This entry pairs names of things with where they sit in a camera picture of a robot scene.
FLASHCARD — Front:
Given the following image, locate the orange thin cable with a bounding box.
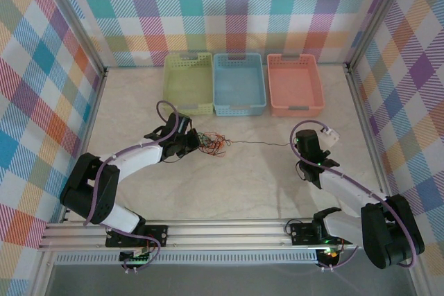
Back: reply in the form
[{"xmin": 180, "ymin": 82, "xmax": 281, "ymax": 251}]
[{"xmin": 199, "ymin": 132, "xmax": 228, "ymax": 157}]

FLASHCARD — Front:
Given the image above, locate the green plastic basket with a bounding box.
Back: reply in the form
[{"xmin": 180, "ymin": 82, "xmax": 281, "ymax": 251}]
[{"xmin": 162, "ymin": 52, "xmax": 214, "ymax": 116}]

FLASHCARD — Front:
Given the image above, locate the pink plastic basket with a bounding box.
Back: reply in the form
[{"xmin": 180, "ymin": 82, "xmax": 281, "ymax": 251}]
[{"xmin": 266, "ymin": 53, "xmax": 326, "ymax": 119}]

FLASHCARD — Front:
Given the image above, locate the blue plastic basket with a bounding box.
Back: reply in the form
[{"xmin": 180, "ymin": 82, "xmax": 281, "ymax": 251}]
[{"xmin": 212, "ymin": 52, "xmax": 268, "ymax": 117}]

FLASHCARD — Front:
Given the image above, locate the small circuit board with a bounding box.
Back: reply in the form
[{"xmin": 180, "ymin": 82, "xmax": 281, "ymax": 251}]
[
  {"xmin": 318, "ymin": 246, "xmax": 344, "ymax": 264},
  {"xmin": 119, "ymin": 249, "xmax": 153, "ymax": 264}
]

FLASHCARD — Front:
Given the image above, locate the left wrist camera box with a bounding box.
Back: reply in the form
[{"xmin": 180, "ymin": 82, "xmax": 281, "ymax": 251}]
[{"xmin": 176, "ymin": 117, "xmax": 191, "ymax": 137}]

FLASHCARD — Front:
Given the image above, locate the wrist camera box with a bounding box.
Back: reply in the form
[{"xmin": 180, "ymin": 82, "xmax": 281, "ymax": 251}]
[
  {"xmin": 318, "ymin": 128, "xmax": 339, "ymax": 148},
  {"xmin": 176, "ymin": 117, "xmax": 191, "ymax": 137}
]

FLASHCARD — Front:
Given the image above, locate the red thin cable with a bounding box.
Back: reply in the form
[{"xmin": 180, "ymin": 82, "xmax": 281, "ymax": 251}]
[{"xmin": 203, "ymin": 132, "xmax": 226, "ymax": 151}]

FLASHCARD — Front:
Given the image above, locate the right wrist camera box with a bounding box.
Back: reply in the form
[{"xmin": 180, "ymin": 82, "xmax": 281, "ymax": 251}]
[{"xmin": 318, "ymin": 128, "xmax": 339, "ymax": 148}]

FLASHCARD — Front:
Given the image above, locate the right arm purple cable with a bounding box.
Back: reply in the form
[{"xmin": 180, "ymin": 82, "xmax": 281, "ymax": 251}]
[{"xmin": 290, "ymin": 119, "xmax": 419, "ymax": 272}]

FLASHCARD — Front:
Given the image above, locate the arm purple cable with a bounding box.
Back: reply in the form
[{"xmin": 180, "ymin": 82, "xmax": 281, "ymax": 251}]
[
  {"xmin": 290, "ymin": 119, "xmax": 419, "ymax": 272},
  {"xmin": 83, "ymin": 101, "xmax": 181, "ymax": 273}
]

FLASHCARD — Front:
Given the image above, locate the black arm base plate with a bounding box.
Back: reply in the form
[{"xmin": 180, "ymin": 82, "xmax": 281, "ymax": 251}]
[
  {"xmin": 105, "ymin": 225, "xmax": 169, "ymax": 249},
  {"xmin": 289, "ymin": 219, "xmax": 355, "ymax": 247}
]

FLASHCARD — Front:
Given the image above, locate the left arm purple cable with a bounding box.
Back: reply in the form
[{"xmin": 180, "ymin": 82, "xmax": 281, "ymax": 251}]
[{"xmin": 83, "ymin": 101, "xmax": 181, "ymax": 273}]

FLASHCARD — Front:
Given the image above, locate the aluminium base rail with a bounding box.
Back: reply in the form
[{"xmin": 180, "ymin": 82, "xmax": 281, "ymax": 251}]
[{"xmin": 37, "ymin": 218, "xmax": 417, "ymax": 252}]

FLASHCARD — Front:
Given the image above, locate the slotted grey cable duct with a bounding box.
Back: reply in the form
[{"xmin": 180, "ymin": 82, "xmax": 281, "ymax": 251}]
[{"xmin": 55, "ymin": 252, "xmax": 319, "ymax": 265}]

